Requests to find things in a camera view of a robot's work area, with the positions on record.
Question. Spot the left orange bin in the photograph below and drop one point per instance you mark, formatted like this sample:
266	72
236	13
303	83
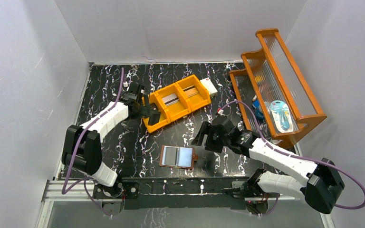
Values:
154	99

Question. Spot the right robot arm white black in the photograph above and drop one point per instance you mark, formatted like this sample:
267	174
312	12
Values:
317	183

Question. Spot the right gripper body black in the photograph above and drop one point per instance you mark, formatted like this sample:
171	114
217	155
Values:
216	143

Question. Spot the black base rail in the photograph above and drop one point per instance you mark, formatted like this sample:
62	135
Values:
211	202

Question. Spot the orange wooden shelf rack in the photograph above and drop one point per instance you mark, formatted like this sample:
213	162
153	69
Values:
271	73

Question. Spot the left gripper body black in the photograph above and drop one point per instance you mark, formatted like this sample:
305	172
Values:
145	105

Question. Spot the card in right bin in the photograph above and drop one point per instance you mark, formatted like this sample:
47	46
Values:
190	91

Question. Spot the grey credit card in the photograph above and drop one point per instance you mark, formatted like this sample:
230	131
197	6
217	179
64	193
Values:
154	118

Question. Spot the silver card in middle bin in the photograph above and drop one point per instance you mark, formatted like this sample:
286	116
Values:
170	99

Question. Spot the white small box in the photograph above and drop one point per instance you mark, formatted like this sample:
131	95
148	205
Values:
210	87

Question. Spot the blue packaged item on shelf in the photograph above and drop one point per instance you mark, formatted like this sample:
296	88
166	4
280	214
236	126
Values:
281	116

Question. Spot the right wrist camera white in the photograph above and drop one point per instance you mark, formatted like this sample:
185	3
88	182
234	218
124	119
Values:
220	112

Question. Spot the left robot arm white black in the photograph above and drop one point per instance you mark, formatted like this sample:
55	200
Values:
82	149

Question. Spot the aluminium frame rail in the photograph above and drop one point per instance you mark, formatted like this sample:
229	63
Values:
53	192

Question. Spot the brown leather card holder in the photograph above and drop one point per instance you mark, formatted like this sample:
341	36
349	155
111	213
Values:
186	157

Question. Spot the orange bin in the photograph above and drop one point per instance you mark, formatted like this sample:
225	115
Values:
154	99
196	94
179	109

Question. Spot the right orange bin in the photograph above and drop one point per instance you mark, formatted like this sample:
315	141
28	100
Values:
196	94

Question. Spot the middle orange bin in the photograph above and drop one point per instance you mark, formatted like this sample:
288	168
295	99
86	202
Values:
179	109

